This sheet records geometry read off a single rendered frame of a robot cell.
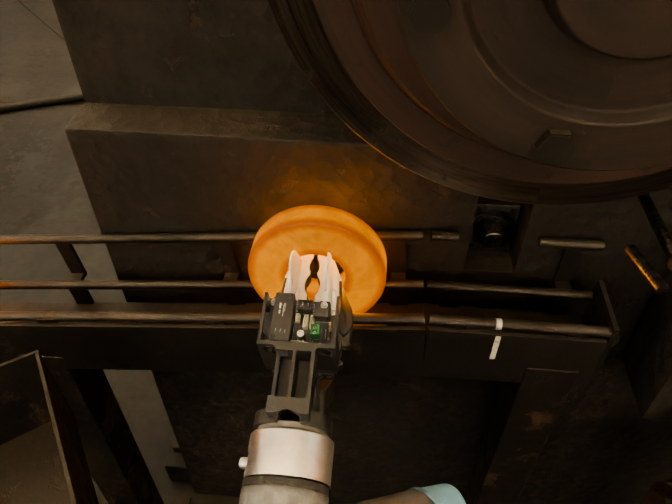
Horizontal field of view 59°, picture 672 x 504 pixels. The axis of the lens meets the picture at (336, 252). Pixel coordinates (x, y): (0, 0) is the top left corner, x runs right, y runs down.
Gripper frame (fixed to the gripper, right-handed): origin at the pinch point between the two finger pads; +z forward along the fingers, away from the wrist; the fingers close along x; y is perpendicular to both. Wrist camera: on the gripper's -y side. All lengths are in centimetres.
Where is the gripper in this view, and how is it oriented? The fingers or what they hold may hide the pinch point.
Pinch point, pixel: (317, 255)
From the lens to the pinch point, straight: 65.1
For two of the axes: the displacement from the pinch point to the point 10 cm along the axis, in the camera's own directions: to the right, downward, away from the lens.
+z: 0.9, -8.5, 5.3
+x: -10.0, -0.5, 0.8
